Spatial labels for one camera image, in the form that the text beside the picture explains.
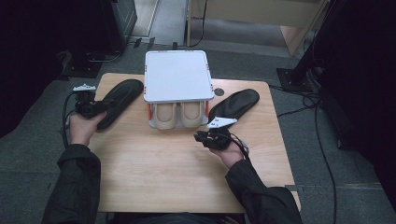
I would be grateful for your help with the small black floor tape strip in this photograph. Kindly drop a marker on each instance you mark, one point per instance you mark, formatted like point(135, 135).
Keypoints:
point(137, 43)

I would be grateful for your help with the person's left hand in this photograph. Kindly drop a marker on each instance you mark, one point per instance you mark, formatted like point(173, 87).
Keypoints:
point(82, 129)

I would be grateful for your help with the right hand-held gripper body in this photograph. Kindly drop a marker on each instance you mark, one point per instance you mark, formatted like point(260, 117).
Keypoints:
point(221, 140)

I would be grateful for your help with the black cabinet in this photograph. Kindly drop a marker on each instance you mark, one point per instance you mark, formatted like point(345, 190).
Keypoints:
point(118, 25)

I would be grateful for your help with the cream clog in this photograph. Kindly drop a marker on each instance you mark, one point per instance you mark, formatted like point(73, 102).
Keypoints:
point(166, 116)
point(191, 115)

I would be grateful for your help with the black insole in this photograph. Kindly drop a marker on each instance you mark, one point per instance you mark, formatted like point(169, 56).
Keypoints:
point(124, 93)
point(236, 102)

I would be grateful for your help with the light wooden cabinet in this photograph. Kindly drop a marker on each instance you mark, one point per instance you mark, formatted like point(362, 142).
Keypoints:
point(264, 12)

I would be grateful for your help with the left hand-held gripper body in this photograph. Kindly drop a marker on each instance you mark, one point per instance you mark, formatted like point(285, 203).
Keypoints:
point(87, 105)

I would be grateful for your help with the white shoe rack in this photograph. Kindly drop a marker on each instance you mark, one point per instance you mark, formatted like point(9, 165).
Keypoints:
point(177, 77)

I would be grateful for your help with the black metal stand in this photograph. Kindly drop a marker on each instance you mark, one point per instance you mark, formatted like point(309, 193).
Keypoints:
point(294, 79)

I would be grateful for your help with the round grey table sticker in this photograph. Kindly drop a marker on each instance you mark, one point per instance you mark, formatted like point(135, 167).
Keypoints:
point(219, 91)

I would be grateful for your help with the person's right hand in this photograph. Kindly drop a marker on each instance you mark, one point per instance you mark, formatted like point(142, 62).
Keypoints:
point(232, 155)

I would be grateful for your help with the black stand base plate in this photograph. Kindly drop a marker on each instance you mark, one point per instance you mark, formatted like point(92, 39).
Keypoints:
point(81, 70)

